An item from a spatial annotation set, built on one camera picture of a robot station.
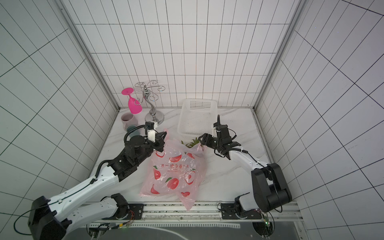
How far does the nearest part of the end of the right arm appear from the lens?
66cm

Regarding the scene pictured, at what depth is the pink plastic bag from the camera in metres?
0.68

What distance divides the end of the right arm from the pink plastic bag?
12 centimetres
